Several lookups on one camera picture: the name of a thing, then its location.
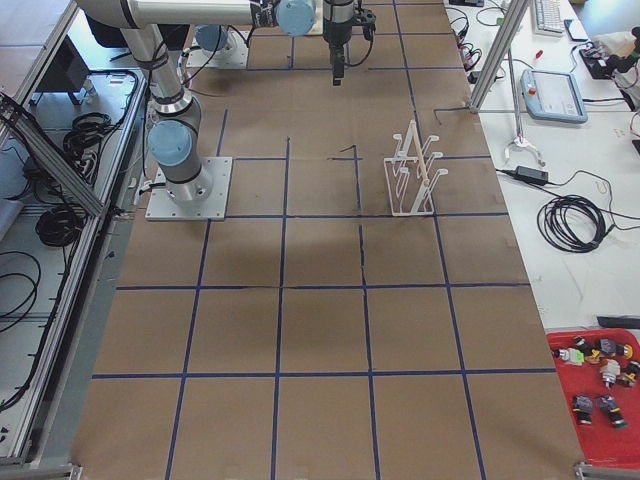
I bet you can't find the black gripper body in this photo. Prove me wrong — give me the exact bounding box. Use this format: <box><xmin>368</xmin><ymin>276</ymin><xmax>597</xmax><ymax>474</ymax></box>
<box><xmin>323</xmin><ymin>0</ymin><xmax>375</xmax><ymax>46</ymax></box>

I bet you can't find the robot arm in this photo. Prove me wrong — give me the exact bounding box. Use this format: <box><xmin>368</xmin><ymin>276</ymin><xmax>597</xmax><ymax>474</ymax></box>
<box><xmin>78</xmin><ymin>1</ymin><xmax>376</xmax><ymax>204</ymax></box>

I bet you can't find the white keyboard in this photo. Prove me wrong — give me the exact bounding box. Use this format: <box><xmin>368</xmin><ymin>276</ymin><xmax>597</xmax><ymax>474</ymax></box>
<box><xmin>530</xmin><ymin>0</ymin><xmax>564</xmax><ymax>37</ymax></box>

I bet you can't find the teach pendant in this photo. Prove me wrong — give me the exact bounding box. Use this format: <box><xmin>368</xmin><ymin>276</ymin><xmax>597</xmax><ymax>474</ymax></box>
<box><xmin>520</xmin><ymin>69</ymin><xmax>588</xmax><ymax>124</ymax></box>

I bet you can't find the black power adapter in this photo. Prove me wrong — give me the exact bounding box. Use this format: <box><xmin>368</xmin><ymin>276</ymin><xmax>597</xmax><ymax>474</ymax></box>
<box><xmin>514</xmin><ymin>165</ymin><xmax>549</xmax><ymax>186</ymax></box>

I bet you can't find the person in white shirt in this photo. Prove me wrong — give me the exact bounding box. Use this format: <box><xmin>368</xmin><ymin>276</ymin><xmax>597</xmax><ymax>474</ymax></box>
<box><xmin>594</xmin><ymin>27</ymin><xmax>639</xmax><ymax>110</ymax></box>

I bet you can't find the red parts tray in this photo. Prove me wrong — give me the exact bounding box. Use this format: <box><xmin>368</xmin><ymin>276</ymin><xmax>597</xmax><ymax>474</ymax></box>
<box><xmin>547</xmin><ymin>329</ymin><xmax>639</xmax><ymax>470</ymax></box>

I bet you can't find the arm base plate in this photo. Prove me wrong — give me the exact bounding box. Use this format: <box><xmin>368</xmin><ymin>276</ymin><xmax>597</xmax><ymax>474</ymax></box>
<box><xmin>145</xmin><ymin>157</ymin><xmax>233</xmax><ymax>221</ymax></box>
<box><xmin>186</xmin><ymin>30</ymin><xmax>248</xmax><ymax>70</ymax></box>

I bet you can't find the white wire cup rack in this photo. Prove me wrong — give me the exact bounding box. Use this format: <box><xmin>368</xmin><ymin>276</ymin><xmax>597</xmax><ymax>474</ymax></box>
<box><xmin>383</xmin><ymin>120</ymin><xmax>448</xmax><ymax>217</ymax></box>

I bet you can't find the aluminium frame post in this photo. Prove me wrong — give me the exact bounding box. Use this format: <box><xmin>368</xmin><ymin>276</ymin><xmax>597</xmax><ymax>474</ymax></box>
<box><xmin>468</xmin><ymin>0</ymin><xmax>530</xmax><ymax>113</ymax></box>

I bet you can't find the coiled black cable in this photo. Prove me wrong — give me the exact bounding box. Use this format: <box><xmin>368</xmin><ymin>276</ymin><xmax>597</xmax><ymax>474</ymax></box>
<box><xmin>537</xmin><ymin>194</ymin><xmax>619</xmax><ymax>251</ymax></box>

